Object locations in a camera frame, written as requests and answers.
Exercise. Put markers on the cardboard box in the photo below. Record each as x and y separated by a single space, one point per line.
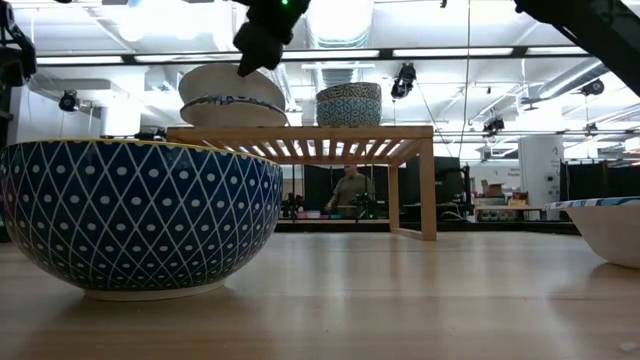
495 189

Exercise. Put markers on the orange-inside teal geometric bowl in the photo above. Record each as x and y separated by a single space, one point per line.
348 114

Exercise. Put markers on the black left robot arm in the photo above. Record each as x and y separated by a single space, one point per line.
15 60

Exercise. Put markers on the black ceiling camera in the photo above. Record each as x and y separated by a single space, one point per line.
592 87
68 101
493 124
404 80

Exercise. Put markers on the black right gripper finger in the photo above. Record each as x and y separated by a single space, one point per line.
262 47

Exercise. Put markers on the yellow-inside blue diamond bowl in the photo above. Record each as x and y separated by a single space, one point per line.
140 215

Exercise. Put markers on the wooden slatted shelf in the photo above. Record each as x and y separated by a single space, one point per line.
300 134

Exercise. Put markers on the person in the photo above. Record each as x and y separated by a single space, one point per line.
350 190

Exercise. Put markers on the white cabinet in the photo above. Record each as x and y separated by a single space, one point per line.
540 175

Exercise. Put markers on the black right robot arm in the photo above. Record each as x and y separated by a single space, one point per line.
600 30

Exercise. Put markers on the white grey floral bowl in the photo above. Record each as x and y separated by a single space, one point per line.
348 91

